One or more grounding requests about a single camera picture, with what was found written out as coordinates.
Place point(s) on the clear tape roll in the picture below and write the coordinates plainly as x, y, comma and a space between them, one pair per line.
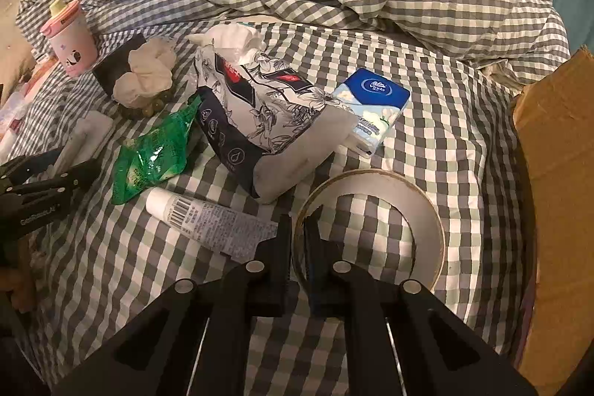
380, 221

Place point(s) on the brown cardboard box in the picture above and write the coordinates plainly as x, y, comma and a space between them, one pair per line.
553, 120

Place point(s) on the white cream tube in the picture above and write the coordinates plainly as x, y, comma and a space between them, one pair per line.
218, 228

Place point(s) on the floral tissue pack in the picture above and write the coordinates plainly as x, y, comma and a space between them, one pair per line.
266, 123

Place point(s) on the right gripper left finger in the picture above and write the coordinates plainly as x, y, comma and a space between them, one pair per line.
255, 289

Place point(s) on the cream lace cloth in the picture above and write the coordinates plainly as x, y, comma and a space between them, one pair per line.
149, 73

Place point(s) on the white phone stand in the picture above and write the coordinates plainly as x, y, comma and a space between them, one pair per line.
88, 138

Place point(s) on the pink drink bottle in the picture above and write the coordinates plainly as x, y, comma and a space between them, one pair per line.
69, 36

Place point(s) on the checkered bed sheet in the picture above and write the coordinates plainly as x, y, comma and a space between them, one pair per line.
104, 263

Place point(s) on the blue white tissue packet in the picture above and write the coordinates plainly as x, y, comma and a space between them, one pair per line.
377, 102

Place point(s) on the green snack bag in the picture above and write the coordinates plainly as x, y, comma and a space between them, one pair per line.
155, 157

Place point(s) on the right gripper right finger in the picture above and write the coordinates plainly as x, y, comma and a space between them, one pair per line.
339, 289

